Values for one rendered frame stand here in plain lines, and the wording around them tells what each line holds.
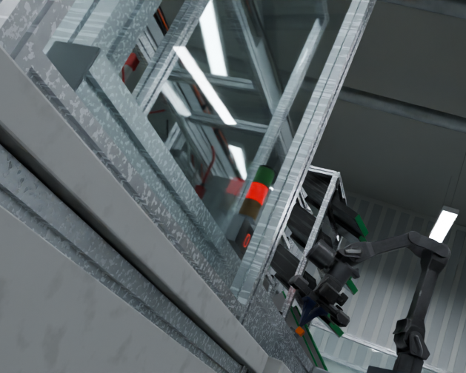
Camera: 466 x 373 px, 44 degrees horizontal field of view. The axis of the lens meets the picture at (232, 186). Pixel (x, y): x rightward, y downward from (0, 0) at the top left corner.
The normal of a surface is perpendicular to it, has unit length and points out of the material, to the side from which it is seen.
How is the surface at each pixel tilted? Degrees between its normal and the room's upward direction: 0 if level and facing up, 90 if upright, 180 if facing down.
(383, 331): 90
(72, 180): 90
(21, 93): 90
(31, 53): 90
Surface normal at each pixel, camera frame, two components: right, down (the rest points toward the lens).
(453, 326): -0.11, -0.44
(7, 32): 0.88, 0.22
